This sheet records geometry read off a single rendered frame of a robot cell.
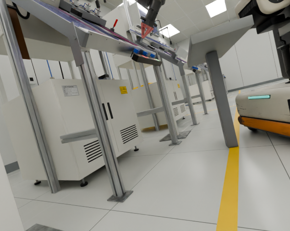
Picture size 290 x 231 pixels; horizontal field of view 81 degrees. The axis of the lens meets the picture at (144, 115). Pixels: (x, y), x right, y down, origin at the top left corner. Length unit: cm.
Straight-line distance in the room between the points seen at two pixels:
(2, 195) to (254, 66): 857
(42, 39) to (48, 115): 66
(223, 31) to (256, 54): 791
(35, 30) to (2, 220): 121
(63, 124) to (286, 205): 94
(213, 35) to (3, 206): 94
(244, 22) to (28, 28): 131
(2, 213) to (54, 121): 51
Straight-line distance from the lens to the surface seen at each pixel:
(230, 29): 83
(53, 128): 107
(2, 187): 69
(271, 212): 62
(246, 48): 874
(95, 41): 88
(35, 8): 113
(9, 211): 71
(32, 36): 151
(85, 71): 76
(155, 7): 108
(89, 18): 155
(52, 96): 102
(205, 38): 81
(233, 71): 866
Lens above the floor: 36
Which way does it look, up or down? 3 degrees down
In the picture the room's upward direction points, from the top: 15 degrees counter-clockwise
